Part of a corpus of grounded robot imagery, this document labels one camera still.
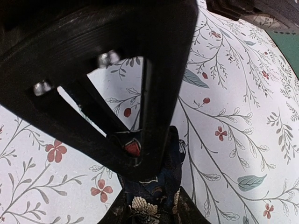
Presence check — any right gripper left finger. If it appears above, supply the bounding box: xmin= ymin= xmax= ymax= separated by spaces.
xmin=99 ymin=190 xmax=128 ymax=224

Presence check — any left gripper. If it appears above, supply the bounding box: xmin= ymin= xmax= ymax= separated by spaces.
xmin=206 ymin=0 xmax=299 ymax=29

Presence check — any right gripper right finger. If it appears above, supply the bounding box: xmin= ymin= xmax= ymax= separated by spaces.
xmin=174 ymin=187 xmax=210 ymax=224

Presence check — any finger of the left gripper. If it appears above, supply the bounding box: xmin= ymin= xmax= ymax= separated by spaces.
xmin=0 ymin=0 xmax=198 ymax=181

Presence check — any dark floral necktie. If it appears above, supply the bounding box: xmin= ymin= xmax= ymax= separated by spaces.
xmin=117 ymin=126 xmax=185 ymax=224

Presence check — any green divided organizer box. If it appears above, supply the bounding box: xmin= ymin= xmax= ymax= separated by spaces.
xmin=267 ymin=32 xmax=299 ymax=77

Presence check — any floral patterned table mat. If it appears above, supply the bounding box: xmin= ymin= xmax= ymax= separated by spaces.
xmin=0 ymin=0 xmax=299 ymax=224

